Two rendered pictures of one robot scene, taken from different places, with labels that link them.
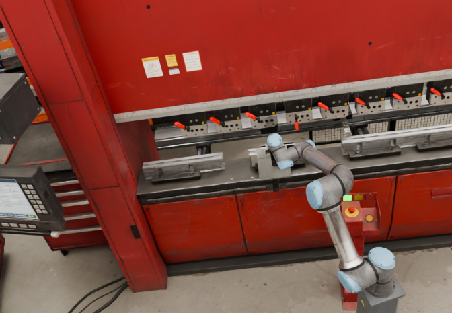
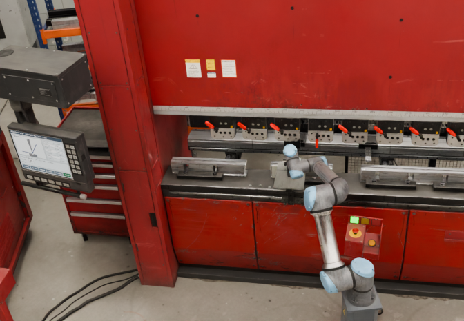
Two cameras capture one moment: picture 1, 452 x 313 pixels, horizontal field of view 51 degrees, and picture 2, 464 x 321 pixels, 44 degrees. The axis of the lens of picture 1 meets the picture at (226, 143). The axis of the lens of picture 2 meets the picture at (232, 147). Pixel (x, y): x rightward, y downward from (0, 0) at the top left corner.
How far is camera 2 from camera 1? 0.92 m
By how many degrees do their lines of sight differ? 8
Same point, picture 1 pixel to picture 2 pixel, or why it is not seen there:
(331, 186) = (325, 192)
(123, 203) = (147, 188)
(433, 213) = (446, 257)
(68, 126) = (112, 108)
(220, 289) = (226, 296)
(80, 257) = (99, 245)
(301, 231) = (312, 253)
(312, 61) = (336, 85)
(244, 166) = (265, 177)
